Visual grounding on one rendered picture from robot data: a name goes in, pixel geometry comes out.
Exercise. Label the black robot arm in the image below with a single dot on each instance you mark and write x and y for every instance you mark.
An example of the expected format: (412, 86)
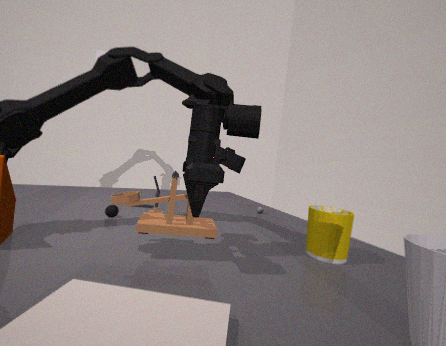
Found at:
(210, 97)

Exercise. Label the yellow cylindrical cup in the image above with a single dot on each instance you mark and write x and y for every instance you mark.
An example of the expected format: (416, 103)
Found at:
(329, 232)

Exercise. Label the black ball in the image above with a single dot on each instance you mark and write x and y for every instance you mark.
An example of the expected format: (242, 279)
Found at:
(112, 210)

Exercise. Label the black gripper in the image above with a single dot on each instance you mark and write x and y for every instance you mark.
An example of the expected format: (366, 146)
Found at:
(200, 174)

